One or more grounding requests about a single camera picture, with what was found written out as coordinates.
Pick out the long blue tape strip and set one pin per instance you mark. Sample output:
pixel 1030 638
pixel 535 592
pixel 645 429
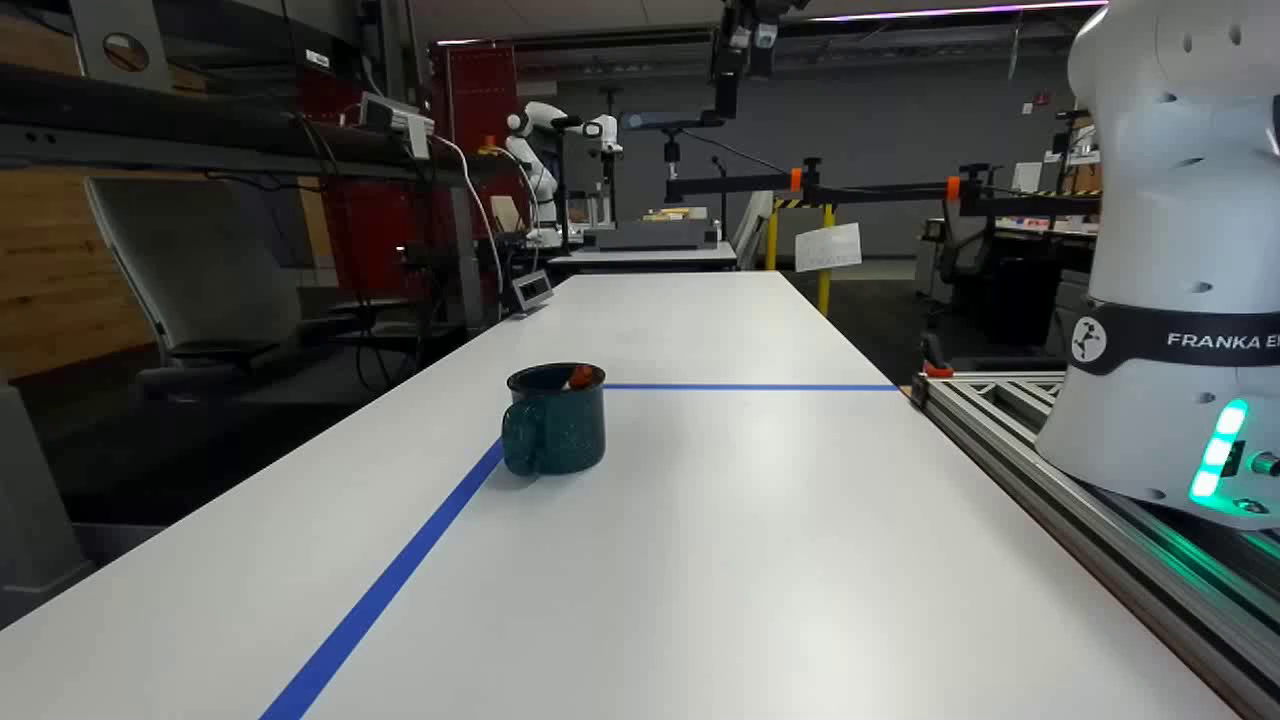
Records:
pixel 384 584

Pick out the black bar with orange clamps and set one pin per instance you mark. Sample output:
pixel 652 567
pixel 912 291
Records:
pixel 882 191

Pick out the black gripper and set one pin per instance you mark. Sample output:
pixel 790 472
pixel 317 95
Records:
pixel 734 28

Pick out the plywood panel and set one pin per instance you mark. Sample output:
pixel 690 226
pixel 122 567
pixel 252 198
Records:
pixel 55 264

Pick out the white power adapter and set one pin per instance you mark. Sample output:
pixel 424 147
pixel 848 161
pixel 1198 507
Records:
pixel 400 120

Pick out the aluminium extrusion base frame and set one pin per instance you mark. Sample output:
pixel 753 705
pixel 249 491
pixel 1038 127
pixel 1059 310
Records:
pixel 1107 533

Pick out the small white background robot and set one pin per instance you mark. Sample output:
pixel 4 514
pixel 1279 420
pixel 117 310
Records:
pixel 540 166

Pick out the dark metal shelf beam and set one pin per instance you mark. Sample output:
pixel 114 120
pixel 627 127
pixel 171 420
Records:
pixel 161 127

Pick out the black equipment cart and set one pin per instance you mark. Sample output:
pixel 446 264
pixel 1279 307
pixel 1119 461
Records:
pixel 1003 283

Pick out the tall yellow post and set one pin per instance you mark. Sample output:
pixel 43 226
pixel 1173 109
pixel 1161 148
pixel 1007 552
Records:
pixel 825 286

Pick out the short blue tape strip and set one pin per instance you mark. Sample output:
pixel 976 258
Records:
pixel 745 390

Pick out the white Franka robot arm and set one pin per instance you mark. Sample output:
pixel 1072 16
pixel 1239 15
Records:
pixel 1173 200

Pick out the short yellow post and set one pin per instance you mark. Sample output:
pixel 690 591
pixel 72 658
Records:
pixel 768 242

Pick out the white background table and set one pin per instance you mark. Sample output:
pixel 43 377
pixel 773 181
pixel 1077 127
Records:
pixel 642 258

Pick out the red cabinet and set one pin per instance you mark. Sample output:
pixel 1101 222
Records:
pixel 473 95

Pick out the white paper sign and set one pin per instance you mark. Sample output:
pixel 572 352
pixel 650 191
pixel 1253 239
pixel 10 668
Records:
pixel 829 245

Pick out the small grey display device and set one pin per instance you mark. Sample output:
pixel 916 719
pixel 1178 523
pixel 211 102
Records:
pixel 531 291

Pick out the dark green enamel mug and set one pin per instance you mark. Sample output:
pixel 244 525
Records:
pixel 554 426

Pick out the grey office chair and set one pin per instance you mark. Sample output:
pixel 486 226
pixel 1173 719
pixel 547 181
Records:
pixel 202 264

